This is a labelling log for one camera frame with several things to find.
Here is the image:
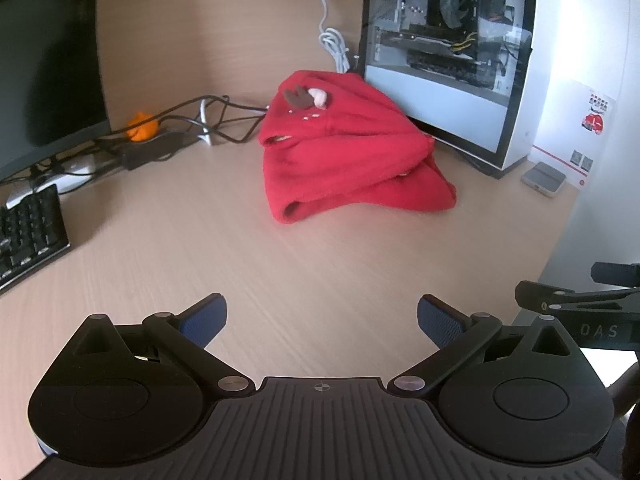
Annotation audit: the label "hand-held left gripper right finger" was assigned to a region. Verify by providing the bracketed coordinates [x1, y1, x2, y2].
[393, 294, 578, 396]

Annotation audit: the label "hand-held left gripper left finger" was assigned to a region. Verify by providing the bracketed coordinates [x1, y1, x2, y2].
[75, 293, 255, 397]

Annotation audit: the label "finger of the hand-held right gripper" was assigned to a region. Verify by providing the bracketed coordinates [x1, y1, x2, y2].
[591, 262, 640, 286]
[515, 281, 640, 315]

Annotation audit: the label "red fleece garment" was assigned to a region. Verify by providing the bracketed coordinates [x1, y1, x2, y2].
[257, 71, 457, 225]

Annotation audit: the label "person's right forearm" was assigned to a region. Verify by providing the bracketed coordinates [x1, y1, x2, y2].
[606, 359, 640, 418]

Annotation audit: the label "small grey box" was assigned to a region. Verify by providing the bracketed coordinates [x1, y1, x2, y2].
[521, 161, 569, 199]

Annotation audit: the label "printed paper sheet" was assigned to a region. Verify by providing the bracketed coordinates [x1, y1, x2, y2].
[531, 77, 617, 192]

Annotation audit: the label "black power adapter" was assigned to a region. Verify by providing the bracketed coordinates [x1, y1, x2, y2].
[119, 131, 202, 172]

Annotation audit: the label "black keyboard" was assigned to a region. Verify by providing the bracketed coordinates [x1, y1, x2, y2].
[0, 183, 72, 295]

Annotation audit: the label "silver monitor stand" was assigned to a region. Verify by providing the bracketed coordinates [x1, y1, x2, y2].
[6, 157, 98, 208]

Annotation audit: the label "small orange object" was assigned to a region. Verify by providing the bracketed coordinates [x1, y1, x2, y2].
[125, 110, 162, 142]

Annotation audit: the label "white computer case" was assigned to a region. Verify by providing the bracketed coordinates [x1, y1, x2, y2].
[357, 0, 562, 180]

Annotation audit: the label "black computer monitor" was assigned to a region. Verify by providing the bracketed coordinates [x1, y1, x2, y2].
[0, 0, 112, 181]

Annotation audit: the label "thin white cable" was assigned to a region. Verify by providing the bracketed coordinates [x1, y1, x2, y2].
[199, 97, 217, 147]

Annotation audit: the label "black cables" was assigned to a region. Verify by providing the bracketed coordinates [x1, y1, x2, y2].
[30, 94, 272, 181]

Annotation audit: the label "white power cable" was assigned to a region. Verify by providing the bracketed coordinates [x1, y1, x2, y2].
[286, 0, 352, 74]

